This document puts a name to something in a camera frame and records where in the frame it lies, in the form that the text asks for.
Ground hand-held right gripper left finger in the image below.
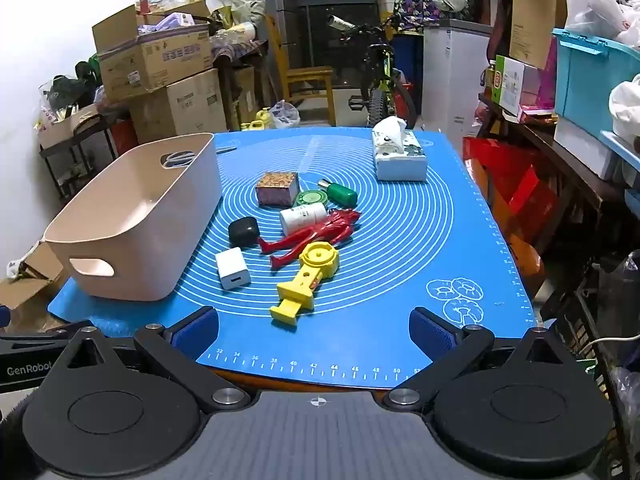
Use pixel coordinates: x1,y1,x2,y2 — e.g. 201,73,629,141
50,306,251,413

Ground flattened cardboard box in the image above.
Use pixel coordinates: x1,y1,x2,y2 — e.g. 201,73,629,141
0,244,70,332

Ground scissors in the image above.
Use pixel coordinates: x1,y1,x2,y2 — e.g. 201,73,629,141
161,146,237,167

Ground large closed cardboard box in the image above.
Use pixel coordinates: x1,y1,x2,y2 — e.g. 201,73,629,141
129,67,228,144

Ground bicycle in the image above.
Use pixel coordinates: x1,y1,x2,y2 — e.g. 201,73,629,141
327,12,418,130

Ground red bag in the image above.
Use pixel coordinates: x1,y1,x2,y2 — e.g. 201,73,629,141
462,136,560,266

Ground green and white carton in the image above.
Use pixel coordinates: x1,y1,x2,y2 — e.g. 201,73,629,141
492,55,542,117

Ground red floral patterned box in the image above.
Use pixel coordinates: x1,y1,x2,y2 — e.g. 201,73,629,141
255,171,301,208

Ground white charger plug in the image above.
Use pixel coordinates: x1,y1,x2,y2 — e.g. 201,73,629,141
215,246,252,291

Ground teal storage bin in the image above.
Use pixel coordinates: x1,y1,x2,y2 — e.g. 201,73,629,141
551,27,640,140

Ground small cardboard box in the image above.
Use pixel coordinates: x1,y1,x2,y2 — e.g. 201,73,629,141
230,65,259,127

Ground dark green bag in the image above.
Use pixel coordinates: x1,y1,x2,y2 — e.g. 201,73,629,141
46,60,99,111

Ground yellow plastic toy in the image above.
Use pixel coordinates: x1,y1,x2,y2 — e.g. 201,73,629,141
270,241,341,328

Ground green round lid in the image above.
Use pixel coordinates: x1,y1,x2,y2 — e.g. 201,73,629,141
295,189,328,208

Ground clear plastic bag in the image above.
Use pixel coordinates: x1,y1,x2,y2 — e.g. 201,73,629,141
270,100,301,129

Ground pink plastic basket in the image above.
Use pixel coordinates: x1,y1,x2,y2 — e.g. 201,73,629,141
42,132,221,302

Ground floral print tissue box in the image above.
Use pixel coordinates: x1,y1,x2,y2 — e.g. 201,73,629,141
371,116,429,182

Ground brown paper bag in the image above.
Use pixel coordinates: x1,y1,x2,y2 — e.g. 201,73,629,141
509,0,568,70

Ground black earbud case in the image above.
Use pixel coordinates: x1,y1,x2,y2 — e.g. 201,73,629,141
228,217,260,248

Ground purple floral cloth bag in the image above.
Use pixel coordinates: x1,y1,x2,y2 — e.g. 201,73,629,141
395,0,442,34

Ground wooden chair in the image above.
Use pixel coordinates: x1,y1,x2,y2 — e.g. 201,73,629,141
266,15,337,127

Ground blue silicone baking mat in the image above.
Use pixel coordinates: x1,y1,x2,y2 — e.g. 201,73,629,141
47,127,536,391

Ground wooden side table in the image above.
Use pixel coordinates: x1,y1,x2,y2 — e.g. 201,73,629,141
477,92,640,261

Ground pink box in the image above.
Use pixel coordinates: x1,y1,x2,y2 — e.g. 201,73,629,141
519,40,559,117

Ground white bottle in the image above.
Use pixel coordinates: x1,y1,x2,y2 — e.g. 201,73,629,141
279,202,327,237

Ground red toy figure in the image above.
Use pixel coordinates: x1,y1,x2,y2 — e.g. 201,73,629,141
257,210,362,271

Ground green bottle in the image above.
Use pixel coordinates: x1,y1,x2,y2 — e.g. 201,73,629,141
318,178,359,208

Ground white chest freezer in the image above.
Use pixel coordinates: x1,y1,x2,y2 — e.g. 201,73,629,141
422,19,494,161

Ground black metal rack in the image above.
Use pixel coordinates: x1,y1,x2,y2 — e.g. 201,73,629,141
39,114,120,202

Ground open cardboard box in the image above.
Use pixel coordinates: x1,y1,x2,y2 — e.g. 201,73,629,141
92,4,214,103

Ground yellow plastic jugs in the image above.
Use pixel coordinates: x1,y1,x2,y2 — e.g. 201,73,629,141
240,107,274,132

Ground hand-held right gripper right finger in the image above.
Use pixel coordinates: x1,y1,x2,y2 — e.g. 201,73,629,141
384,306,577,413

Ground white plastic bag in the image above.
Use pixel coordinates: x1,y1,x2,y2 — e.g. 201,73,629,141
560,0,640,45

